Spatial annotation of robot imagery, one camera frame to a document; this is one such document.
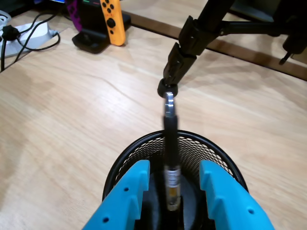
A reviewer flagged black power plug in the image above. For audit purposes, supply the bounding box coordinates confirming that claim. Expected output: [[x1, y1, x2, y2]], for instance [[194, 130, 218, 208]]
[[1, 25, 19, 40]]

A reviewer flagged orange game controller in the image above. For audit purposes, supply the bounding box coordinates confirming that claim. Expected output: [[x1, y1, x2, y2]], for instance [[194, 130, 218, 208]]
[[99, 0, 126, 46]]

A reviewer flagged black camera tripod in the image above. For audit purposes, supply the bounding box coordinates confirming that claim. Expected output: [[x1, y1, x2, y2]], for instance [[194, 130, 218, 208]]
[[157, 0, 307, 96]]

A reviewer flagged black mesh pen holder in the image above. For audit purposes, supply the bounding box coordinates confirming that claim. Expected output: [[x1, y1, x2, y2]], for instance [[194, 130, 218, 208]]
[[102, 130, 249, 230]]

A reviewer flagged black pen with silver clip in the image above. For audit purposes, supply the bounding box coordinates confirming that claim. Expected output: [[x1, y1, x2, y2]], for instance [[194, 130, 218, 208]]
[[163, 92, 181, 211]]

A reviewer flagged purple game controller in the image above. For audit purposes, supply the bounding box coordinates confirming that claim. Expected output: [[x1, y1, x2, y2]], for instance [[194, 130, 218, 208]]
[[66, 0, 83, 32]]

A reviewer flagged white coiled cable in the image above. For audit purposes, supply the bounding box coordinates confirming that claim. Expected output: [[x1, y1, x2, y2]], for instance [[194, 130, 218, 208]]
[[0, 11, 12, 27]]

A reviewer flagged white power strip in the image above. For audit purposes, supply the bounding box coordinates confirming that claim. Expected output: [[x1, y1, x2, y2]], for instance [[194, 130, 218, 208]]
[[0, 21, 59, 58]]

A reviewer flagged black controller charging dock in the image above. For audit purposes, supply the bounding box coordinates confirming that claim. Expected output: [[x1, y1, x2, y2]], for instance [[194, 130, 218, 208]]
[[71, 0, 132, 54]]

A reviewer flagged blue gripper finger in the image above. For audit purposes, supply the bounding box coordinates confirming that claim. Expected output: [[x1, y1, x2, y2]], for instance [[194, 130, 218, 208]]
[[199, 160, 275, 230], [83, 160, 151, 230]]

